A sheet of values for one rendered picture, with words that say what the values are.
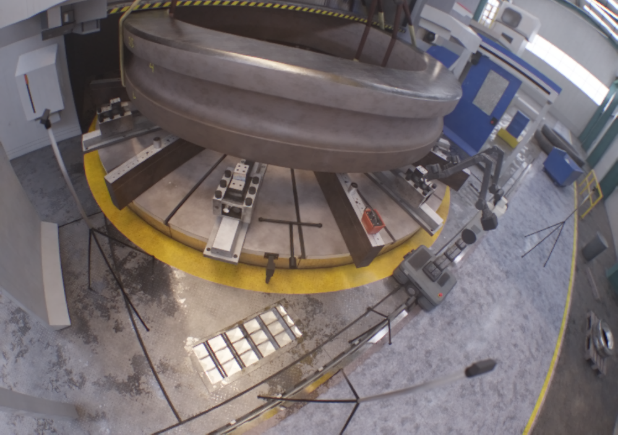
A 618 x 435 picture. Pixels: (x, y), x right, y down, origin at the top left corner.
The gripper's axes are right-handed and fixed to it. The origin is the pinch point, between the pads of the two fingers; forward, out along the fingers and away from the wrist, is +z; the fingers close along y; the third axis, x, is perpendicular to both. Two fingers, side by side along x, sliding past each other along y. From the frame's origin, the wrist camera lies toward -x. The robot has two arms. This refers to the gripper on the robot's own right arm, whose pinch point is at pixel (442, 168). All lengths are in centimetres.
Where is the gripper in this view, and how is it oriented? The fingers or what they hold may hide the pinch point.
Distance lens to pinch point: 295.1
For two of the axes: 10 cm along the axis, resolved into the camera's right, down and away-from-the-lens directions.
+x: 3.4, 9.4, 1.1
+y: -7.5, 3.4, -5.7
